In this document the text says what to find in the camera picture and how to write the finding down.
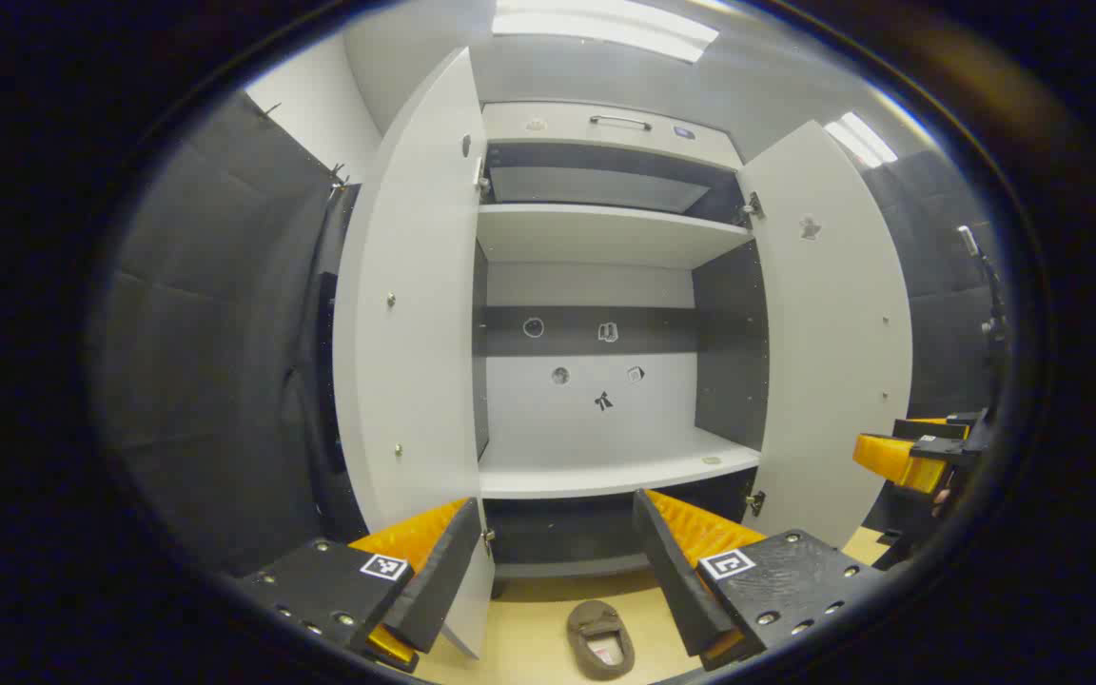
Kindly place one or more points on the white cabinet door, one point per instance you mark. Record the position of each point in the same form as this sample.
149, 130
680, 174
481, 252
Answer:
833, 362
415, 333

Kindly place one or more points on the ceiling light panel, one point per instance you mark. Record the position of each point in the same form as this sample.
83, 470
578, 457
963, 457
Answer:
860, 140
605, 27

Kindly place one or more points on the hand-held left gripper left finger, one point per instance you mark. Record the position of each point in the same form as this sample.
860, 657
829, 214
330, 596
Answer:
434, 580

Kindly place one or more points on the brown fuzzy shoe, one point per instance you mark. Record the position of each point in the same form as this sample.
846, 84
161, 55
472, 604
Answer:
600, 633

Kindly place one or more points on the white cabinet drawer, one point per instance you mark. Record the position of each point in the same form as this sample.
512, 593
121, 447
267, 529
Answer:
567, 133

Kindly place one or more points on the white shoe cabinet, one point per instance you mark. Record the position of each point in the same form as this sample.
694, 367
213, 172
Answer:
596, 233

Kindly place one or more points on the black metal stand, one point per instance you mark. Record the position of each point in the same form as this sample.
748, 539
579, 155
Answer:
990, 304

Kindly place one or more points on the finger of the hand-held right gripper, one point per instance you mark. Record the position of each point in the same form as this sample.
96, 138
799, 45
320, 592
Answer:
933, 428
890, 459

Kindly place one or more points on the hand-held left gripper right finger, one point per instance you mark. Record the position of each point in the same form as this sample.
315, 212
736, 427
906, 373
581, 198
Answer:
676, 580

